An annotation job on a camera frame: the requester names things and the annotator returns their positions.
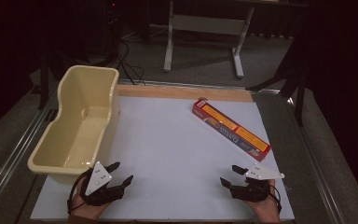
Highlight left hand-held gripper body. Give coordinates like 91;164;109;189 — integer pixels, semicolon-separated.
75;161;126;207

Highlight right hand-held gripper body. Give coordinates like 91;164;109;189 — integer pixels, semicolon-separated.
229;162;285;203

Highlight person's right hand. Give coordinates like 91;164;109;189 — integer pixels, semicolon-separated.
244;178;282;224

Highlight person's left hand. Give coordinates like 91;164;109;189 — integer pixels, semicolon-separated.
70;177;114;220

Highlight long red wrap box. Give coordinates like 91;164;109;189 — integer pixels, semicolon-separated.
191;97;272;162

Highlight white table mat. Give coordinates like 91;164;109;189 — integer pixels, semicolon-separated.
30;94;296;222

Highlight cream plastic bin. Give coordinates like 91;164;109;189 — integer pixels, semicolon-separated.
27;64;121;185

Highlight wooden board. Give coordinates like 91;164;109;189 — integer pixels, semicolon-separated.
117;84;255;104

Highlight black stand legs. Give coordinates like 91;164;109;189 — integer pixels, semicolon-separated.
246;55;310;127

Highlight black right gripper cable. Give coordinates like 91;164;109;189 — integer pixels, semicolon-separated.
268;179;283;215

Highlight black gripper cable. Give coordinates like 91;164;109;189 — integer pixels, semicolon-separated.
268;179;283;215
66;169;91;216

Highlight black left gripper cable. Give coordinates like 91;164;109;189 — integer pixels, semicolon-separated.
66;169;91;216

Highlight metal table rail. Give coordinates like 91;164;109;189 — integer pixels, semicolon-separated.
283;95;347;224
117;79;282;94
0;88;60;218

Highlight black floor cables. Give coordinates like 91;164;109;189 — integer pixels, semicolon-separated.
113;39;147;86

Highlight black stand post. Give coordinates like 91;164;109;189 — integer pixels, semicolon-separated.
37;46;50;110

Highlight white metal table frame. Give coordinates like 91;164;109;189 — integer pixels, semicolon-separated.
163;0;256;79

